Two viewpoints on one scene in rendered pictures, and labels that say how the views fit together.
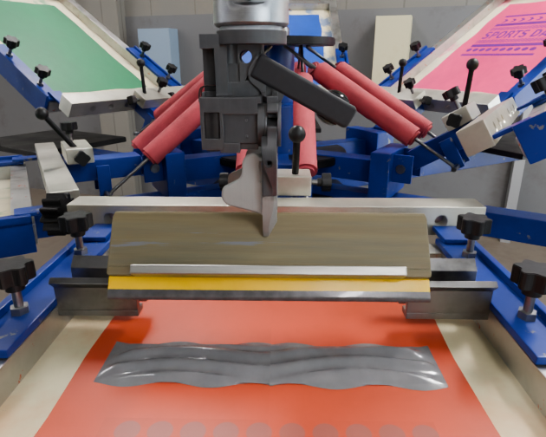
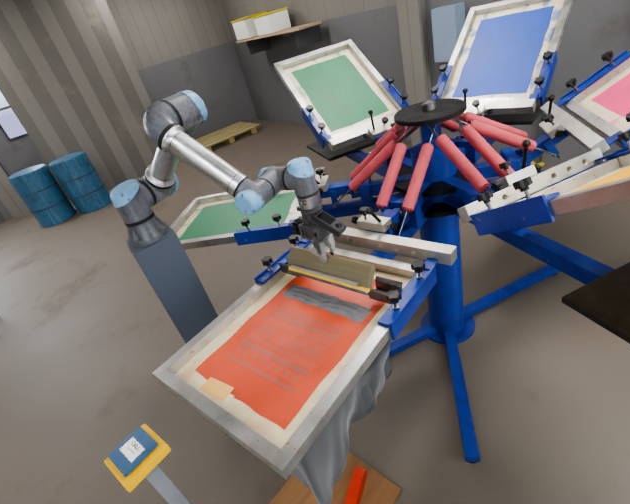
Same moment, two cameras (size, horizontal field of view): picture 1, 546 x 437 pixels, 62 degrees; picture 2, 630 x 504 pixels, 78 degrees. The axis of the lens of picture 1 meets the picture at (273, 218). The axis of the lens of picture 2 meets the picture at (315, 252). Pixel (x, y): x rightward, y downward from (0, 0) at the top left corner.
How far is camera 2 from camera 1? 1.02 m
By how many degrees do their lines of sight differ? 43
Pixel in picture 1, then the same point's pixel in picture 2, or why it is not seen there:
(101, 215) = not seen: hidden behind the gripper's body
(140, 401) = (288, 303)
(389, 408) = (339, 322)
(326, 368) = (335, 307)
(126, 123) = (423, 89)
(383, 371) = (347, 312)
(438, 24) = not seen: outside the picture
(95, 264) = not seen: hidden behind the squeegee
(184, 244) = (305, 261)
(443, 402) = (354, 326)
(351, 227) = (348, 265)
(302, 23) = (532, 21)
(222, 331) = (321, 287)
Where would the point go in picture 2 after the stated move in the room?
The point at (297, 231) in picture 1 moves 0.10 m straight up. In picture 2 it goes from (333, 263) to (327, 239)
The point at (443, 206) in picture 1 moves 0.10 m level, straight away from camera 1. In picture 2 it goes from (431, 250) to (452, 237)
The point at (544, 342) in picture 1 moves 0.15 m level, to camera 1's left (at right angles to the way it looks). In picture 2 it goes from (386, 318) to (345, 305)
